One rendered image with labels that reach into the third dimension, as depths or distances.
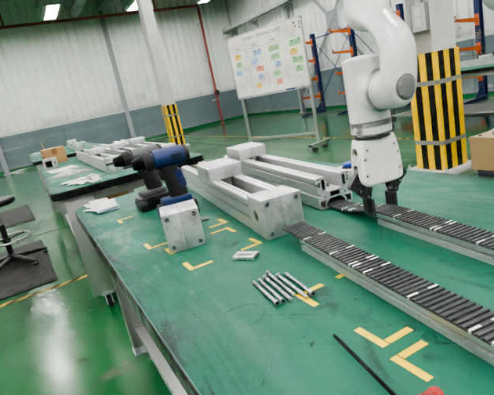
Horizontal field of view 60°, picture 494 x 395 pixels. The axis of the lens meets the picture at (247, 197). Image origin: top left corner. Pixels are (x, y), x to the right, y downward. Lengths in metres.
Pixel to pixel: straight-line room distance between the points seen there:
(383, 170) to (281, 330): 0.44
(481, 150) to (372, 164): 0.47
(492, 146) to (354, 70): 0.53
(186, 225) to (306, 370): 0.56
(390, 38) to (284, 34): 5.94
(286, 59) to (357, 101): 5.88
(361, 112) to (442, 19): 3.46
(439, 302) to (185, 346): 0.36
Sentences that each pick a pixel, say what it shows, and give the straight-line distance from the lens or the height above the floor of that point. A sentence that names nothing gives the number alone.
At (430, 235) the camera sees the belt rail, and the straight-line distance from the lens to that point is 0.88.
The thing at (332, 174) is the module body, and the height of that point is 0.85.
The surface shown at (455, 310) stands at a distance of 0.60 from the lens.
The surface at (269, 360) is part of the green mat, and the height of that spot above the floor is 0.78.
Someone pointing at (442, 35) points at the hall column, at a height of 1.22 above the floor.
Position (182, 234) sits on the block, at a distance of 1.04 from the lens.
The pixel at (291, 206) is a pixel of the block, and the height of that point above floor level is 0.84.
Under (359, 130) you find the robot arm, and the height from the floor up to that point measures 0.99.
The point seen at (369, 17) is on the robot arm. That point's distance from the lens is 0.90.
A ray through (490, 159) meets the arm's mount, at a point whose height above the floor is 0.81.
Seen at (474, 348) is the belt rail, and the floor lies 0.79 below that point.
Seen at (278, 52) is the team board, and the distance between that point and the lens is 6.85.
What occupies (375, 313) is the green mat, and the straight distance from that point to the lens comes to 0.66.
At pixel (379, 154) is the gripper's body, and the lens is 0.94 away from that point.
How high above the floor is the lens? 1.12
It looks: 14 degrees down
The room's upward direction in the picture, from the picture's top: 12 degrees counter-clockwise
